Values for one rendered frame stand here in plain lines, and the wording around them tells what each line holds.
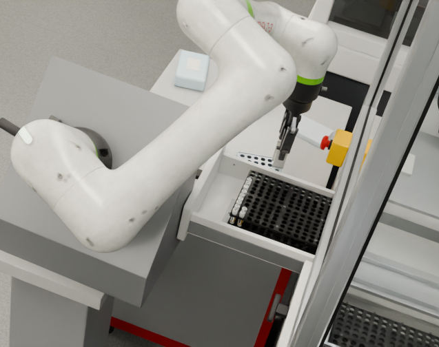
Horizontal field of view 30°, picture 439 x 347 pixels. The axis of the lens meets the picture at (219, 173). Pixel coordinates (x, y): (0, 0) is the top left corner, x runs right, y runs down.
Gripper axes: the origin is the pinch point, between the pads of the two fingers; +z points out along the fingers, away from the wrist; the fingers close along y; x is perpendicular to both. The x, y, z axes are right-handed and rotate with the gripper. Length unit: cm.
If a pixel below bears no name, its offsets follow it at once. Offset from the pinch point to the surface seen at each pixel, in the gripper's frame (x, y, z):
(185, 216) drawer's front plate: 24.0, -36.2, -6.2
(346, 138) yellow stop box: -16.3, 2.1, -7.4
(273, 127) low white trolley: -0.3, 22.1, 7.7
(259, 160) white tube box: 4.8, 1.3, 4.2
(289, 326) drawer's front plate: 1, -65, -9
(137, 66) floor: 47, 154, 84
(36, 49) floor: 94, 152, 84
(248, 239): 9.0, -38.3, -4.4
